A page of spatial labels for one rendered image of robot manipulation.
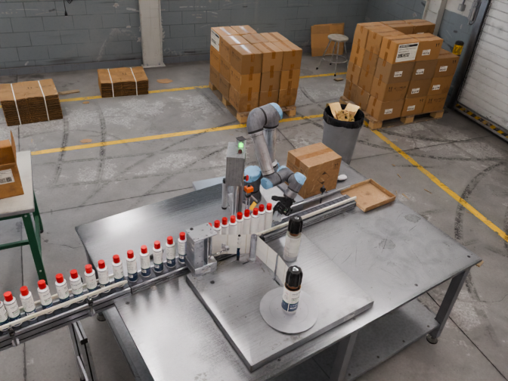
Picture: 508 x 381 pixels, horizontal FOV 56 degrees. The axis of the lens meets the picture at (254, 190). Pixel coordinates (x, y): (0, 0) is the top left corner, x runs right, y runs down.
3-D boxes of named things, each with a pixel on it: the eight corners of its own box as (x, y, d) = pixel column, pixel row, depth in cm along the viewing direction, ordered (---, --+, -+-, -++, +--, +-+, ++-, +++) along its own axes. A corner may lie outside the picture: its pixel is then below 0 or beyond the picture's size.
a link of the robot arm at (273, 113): (253, 179, 317) (253, 104, 285) (271, 171, 325) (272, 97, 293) (264, 187, 310) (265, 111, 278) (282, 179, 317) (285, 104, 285)
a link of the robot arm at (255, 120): (246, 111, 274) (271, 190, 284) (261, 106, 279) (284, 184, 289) (236, 113, 283) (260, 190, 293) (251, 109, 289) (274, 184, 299)
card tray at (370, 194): (364, 212, 331) (366, 207, 329) (340, 193, 348) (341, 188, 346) (394, 200, 345) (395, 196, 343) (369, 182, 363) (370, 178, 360)
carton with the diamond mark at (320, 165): (303, 199, 335) (308, 167, 320) (283, 182, 351) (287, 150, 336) (336, 188, 349) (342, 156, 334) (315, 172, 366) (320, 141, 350)
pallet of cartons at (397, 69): (373, 131, 614) (394, 44, 549) (337, 104, 676) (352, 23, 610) (443, 119, 660) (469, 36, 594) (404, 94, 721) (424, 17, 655)
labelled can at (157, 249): (156, 274, 263) (154, 246, 251) (152, 268, 266) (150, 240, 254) (165, 271, 265) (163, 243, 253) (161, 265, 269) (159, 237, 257)
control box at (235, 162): (224, 185, 266) (226, 156, 256) (227, 169, 280) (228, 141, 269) (243, 187, 267) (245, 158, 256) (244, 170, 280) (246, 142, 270)
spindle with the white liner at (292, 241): (289, 264, 276) (295, 224, 259) (280, 255, 282) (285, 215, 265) (301, 258, 280) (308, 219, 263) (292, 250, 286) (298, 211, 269)
